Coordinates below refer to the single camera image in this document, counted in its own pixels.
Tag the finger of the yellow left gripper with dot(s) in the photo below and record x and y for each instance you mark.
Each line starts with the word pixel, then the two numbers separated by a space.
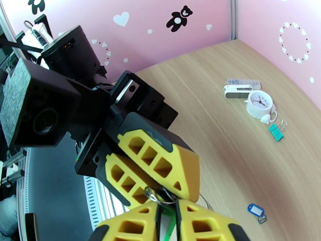
pixel 120 177
pixel 185 167

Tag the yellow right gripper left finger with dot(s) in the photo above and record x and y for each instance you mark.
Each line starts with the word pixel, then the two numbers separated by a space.
pixel 130 225

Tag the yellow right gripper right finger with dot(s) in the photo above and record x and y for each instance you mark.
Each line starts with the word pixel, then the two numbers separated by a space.
pixel 205 225

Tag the green key tag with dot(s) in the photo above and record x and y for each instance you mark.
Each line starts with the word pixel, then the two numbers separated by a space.
pixel 172 215

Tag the blue key tag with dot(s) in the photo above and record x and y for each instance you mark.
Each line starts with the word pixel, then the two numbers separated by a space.
pixel 255 210

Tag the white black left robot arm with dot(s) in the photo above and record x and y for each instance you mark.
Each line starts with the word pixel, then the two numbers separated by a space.
pixel 37 32

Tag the white grey plastic device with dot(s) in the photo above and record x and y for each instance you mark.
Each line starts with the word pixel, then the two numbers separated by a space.
pixel 235 93

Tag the white alarm clock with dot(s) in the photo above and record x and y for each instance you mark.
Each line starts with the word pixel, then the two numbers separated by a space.
pixel 258 104

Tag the teal binder clip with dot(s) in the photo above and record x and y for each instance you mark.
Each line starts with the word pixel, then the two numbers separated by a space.
pixel 275 133

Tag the clear plastic box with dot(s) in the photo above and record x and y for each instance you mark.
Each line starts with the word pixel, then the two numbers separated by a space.
pixel 253 83

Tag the person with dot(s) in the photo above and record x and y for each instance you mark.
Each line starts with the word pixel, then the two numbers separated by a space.
pixel 7 217

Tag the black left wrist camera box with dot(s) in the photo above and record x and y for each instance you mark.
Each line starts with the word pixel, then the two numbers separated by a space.
pixel 37 104

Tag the aluminium corner post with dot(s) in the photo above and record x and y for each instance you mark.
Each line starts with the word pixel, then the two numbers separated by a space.
pixel 233 16

